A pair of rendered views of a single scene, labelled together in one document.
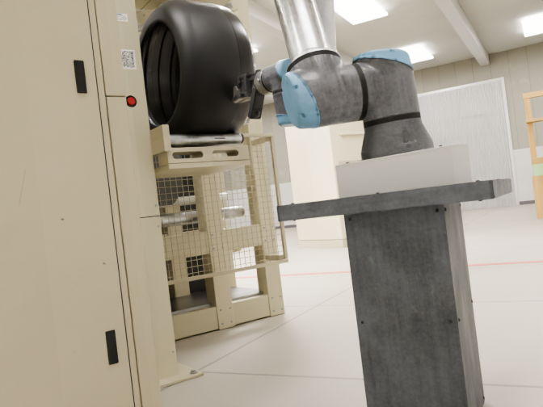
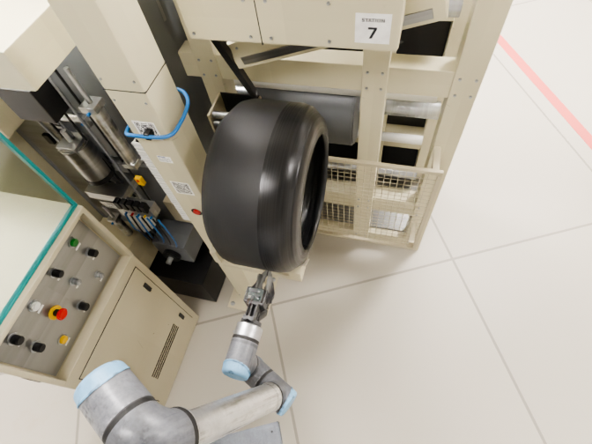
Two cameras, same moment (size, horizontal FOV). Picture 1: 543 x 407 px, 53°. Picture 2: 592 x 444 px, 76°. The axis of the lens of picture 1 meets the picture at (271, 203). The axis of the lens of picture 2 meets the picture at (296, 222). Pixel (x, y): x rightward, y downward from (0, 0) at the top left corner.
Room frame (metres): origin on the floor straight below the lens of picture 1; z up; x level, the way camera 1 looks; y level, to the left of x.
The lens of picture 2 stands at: (1.89, -0.48, 2.28)
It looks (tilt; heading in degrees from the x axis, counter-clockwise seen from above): 58 degrees down; 59
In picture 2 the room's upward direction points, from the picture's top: 11 degrees counter-clockwise
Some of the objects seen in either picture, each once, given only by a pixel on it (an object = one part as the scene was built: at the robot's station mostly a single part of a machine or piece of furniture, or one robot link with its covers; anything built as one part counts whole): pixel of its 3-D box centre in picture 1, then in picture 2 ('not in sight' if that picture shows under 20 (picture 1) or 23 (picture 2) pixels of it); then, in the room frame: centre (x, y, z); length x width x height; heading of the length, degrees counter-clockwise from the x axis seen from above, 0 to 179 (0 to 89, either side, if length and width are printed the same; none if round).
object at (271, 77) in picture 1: (281, 76); (240, 358); (1.83, -0.09, 1.04); 0.12 x 0.09 x 0.10; 35
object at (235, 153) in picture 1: (204, 155); (262, 260); (2.13, 0.24, 0.84); 0.36 x 0.09 x 0.06; 125
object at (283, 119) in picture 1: (291, 107); (251, 368); (1.83, -0.11, 0.93); 0.12 x 0.09 x 0.12; 99
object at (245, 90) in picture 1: (254, 86); (255, 307); (1.97, 0.01, 1.05); 0.12 x 0.08 x 0.09; 35
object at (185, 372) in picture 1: (157, 375); (253, 291); (2.08, 0.52, 0.01); 0.27 x 0.27 x 0.02; 35
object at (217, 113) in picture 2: not in sight; (241, 130); (2.43, 0.72, 1.05); 0.20 x 0.15 x 0.30; 125
